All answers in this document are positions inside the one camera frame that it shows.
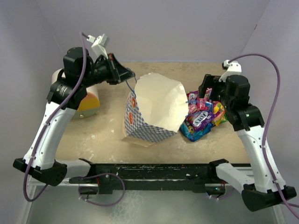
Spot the blue Slendy snack bag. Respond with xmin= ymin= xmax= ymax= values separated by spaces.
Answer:
xmin=179 ymin=121 xmax=213 ymax=142

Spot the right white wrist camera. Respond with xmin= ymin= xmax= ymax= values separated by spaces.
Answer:
xmin=219 ymin=60 xmax=242 ymax=82

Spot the pink chips bag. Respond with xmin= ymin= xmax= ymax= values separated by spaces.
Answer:
xmin=205 ymin=88 xmax=213 ymax=98

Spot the checkered paper bag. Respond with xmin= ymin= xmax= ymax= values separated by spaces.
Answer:
xmin=122 ymin=73 xmax=189 ymax=147

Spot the small red candy packet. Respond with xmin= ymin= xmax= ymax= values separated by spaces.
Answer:
xmin=196 ymin=98 xmax=208 ymax=112

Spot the purple Fox's berries bag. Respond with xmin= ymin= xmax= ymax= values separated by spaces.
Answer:
xmin=187 ymin=91 xmax=199 ymax=114

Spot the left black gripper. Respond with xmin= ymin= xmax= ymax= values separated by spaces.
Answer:
xmin=81 ymin=53 xmax=135 ymax=88

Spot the small blue candy packet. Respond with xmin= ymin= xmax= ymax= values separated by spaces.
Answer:
xmin=205 ymin=100 xmax=214 ymax=112

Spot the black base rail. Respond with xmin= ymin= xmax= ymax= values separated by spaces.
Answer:
xmin=70 ymin=163 xmax=228 ymax=195

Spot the cream and orange cylinder box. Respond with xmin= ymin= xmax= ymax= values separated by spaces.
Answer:
xmin=51 ymin=68 xmax=100 ymax=120

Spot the orange Fox's candy bag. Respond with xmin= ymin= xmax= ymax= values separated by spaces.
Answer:
xmin=212 ymin=101 xmax=228 ymax=126

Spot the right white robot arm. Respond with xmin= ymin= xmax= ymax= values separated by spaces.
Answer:
xmin=199 ymin=74 xmax=297 ymax=211

